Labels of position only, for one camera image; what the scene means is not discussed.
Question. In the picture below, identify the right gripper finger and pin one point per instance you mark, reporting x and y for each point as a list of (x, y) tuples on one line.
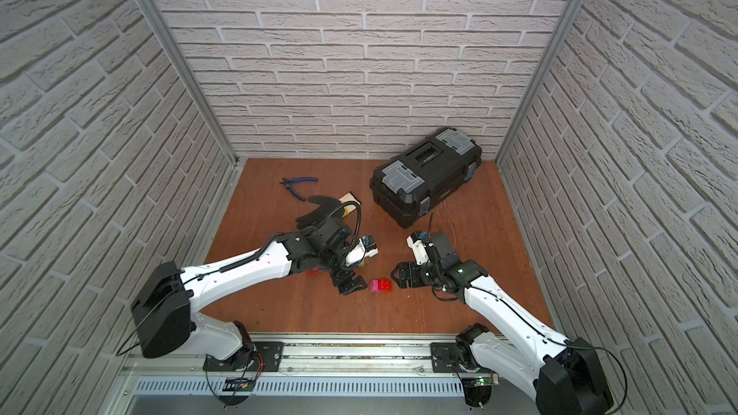
[(401, 269), (401, 280)]

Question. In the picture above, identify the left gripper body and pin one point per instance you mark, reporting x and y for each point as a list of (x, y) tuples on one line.
[(346, 278)]

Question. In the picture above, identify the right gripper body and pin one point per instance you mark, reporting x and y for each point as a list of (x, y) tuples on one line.
[(420, 276)]

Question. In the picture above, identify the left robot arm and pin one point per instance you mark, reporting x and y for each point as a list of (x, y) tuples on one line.
[(168, 311)]

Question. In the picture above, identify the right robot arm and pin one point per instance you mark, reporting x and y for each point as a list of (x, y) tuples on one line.
[(561, 375)]

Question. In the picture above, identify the black work glove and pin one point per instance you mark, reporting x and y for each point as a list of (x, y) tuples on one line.
[(328, 206)]

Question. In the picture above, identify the black plastic toolbox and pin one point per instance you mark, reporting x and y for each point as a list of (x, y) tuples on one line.
[(412, 183)]

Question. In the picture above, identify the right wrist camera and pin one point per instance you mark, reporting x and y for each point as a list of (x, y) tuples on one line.
[(419, 243)]

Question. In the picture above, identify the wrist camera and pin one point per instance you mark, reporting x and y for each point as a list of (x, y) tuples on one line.
[(419, 243), (365, 249)]

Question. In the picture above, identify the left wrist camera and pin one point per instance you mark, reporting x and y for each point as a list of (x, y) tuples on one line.
[(365, 249)]

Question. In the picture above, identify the blue handled pliers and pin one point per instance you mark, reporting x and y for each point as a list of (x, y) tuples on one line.
[(290, 183)]

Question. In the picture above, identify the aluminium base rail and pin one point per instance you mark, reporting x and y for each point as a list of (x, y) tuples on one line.
[(337, 366)]

